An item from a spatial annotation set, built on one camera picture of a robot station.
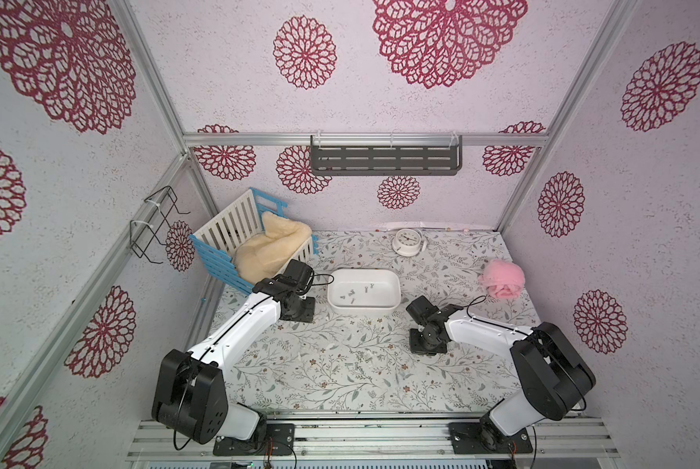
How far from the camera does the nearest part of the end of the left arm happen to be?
595 mm

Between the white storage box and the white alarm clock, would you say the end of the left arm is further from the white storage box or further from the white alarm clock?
the white alarm clock

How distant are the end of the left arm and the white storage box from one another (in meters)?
0.20

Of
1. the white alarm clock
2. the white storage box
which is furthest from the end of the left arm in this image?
the white alarm clock

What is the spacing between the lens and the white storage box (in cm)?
101
